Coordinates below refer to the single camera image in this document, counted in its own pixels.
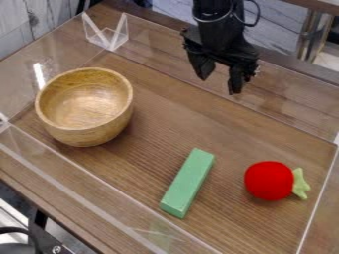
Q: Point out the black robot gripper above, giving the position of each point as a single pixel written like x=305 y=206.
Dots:
x=217 y=41

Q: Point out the red plush fruit green stem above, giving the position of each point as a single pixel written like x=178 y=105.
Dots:
x=271 y=181

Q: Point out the green rectangular block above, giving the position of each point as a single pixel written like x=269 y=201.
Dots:
x=178 y=198

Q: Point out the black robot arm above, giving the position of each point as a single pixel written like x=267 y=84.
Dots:
x=218 y=9

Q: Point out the metal chair leg background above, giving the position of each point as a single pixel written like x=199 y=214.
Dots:
x=314 y=34

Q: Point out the wooden bowl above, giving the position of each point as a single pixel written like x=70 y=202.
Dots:
x=85 y=106

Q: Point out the clear acrylic corner bracket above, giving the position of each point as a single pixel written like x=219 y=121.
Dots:
x=106 y=38

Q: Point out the clear acrylic front wall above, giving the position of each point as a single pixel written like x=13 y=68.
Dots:
x=114 y=223

